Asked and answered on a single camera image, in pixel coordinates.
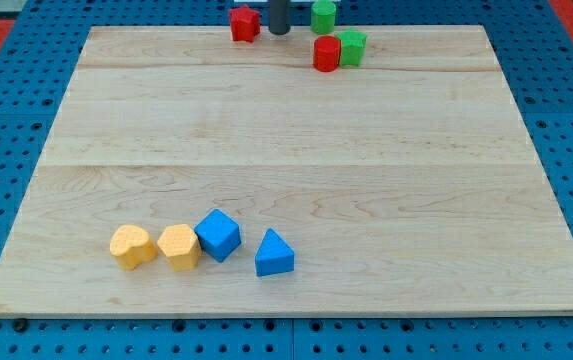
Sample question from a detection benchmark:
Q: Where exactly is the light wooden board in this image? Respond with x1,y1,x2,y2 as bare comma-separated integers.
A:
0,25,573,319

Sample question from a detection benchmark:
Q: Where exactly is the blue triangle block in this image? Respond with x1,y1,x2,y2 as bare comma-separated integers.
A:
255,228,295,277

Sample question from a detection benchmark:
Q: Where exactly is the blue cube block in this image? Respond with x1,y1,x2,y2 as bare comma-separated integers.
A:
195,209,241,263

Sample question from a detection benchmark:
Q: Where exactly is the yellow hexagon block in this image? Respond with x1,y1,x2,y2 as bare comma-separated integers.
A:
157,224,202,272

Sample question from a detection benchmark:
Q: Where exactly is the red cylinder block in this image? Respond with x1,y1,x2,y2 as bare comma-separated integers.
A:
313,35,341,72

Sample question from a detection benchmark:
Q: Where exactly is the green star block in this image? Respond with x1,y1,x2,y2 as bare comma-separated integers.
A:
336,28,368,67

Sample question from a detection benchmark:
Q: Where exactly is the red star block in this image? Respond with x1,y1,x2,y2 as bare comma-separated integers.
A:
229,5,261,43

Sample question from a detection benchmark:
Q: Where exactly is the green cylinder block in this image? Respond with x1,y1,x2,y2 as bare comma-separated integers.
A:
310,0,337,35

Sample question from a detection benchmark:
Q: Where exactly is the yellow heart block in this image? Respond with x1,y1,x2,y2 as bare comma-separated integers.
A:
109,225,157,271

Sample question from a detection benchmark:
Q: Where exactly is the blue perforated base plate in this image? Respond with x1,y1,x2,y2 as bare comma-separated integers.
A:
0,1,573,359

